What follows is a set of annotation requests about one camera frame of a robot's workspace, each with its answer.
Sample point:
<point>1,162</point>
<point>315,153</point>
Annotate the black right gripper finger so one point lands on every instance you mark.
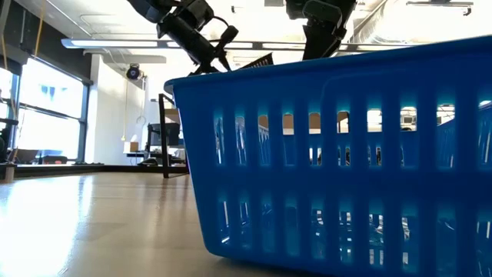
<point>321,42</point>

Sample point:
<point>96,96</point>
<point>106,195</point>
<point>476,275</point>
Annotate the black plastic slotted basket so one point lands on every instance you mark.
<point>263,61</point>

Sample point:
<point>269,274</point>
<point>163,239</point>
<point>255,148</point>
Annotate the blue plastic slotted basket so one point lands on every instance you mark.
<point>346,184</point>

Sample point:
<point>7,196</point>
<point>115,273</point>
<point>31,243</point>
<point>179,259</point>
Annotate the overhead LED light bar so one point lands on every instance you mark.
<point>115,43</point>

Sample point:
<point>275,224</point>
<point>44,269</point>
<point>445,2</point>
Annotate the black background monitor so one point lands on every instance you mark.
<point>165,134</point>

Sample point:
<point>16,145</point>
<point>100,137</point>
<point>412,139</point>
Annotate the black ceiling track light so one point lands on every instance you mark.
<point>438,3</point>

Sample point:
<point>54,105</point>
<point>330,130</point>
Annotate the small cardboard box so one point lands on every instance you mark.
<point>131,147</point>

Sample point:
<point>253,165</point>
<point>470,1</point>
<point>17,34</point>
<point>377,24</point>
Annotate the round black ceiling camera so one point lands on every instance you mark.
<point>133,72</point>

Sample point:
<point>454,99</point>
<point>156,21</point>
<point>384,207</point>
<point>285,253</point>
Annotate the black window frame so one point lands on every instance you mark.
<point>85,115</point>

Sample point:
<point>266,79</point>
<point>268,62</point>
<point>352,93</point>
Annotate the black aluminium table frame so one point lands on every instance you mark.
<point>77,169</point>

